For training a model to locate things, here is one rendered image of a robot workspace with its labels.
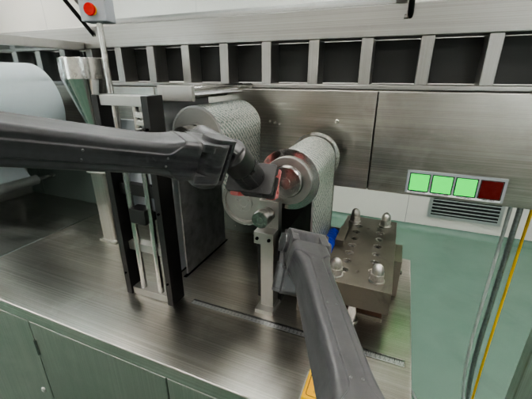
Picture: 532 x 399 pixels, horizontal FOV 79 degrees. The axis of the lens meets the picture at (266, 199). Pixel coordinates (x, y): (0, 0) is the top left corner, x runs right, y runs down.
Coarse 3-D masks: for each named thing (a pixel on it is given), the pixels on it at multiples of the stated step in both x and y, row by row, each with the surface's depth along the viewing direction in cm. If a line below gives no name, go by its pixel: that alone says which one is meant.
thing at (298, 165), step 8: (280, 160) 74; (288, 160) 73; (296, 160) 72; (296, 168) 73; (304, 168) 72; (304, 176) 73; (304, 184) 73; (304, 192) 74; (288, 200) 76; (296, 200) 76
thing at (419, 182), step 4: (412, 176) 95; (416, 176) 94; (420, 176) 94; (424, 176) 94; (428, 176) 93; (412, 180) 95; (416, 180) 95; (420, 180) 94; (424, 180) 94; (428, 180) 94; (412, 184) 96; (416, 184) 95; (420, 184) 95; (424, 184) 94; (408, 188) 96; (412, 188) 96; (416, 188) 96; (420, 188) 95; (424, 188) 95
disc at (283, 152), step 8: (280, 152) 74; (288, 152) 73; (296, 152) 73; (264, 160) 76; (272, 160) 76; (304, 160) 72; (312, 168) 72; (312, 176) 73; (312, 184) 74; (312, 192) 74; (304, 200) 76; (288, 208) 78; (296, 208) 77
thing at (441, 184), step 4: (436, 176) 92; (436, 180) 93; (440, 180) 92; (444, 180) 92; (448, 180) 92; (452, 180) 91; (432, 184) 94; (436, 184) 93; (440, 184) 93; (444, 184) 92; (448, 184) 92; (432, 188) 94; (436, 188) 93; (440, 188) 93; (444, 188) 93; (448, 188) 92; (436, 192) 94; (440, 192) 93; (444, 192) 93; (448, 192) 93
